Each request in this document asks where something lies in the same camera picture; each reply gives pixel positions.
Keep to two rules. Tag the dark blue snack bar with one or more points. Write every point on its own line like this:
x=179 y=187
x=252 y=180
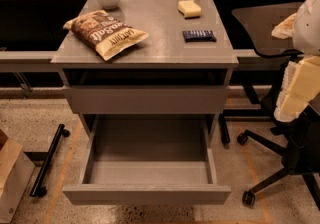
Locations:
x=199 y=36

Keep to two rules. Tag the yellow sponge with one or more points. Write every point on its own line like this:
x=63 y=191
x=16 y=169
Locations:
x=189 y=8

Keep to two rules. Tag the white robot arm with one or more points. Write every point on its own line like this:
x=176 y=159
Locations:
x=301 y=81

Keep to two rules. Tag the black wheeled table leg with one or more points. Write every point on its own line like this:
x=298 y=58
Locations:
x=38 y=190

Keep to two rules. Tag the grey long workbench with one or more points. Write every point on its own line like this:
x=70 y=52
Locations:
x=33 y=56

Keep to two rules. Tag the grey drawer cabinet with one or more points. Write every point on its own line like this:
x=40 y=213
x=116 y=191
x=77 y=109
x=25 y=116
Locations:
x=180 y=71

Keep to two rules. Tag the closed grey top drawer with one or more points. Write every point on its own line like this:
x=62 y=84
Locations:
x=146 y=99

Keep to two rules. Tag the black office chair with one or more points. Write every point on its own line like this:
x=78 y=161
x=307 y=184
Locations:
x=301 y=155

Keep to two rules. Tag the open grey middle drawer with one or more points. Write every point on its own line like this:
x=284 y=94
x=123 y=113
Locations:
x=145 y=160

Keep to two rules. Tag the brown cardboard box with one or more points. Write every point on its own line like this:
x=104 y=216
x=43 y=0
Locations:
x=15 y=171

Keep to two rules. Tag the brown chip bag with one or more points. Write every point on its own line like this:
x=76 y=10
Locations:
x=104 y=33

